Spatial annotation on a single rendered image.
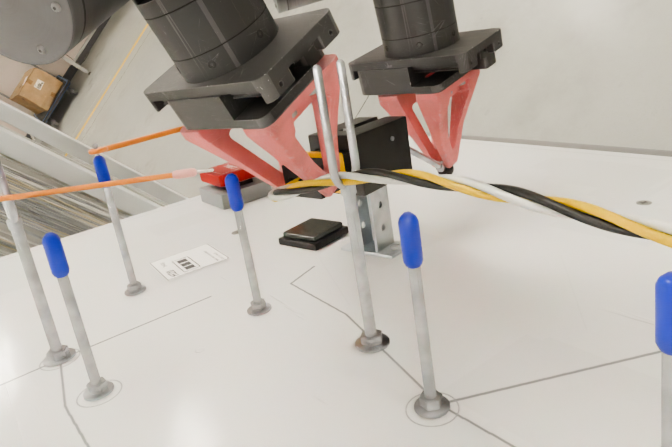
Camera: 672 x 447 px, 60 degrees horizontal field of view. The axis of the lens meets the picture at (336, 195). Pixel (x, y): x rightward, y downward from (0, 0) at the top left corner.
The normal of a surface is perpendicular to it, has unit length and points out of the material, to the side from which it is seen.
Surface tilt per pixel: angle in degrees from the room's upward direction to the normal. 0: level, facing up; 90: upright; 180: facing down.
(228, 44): 85
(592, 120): 0
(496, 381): 47
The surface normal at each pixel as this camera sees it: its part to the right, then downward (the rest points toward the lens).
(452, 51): -0.25, -0.88
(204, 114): -0.51, 0.69
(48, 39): -0.28, 0.67
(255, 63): -0.42, -0.73
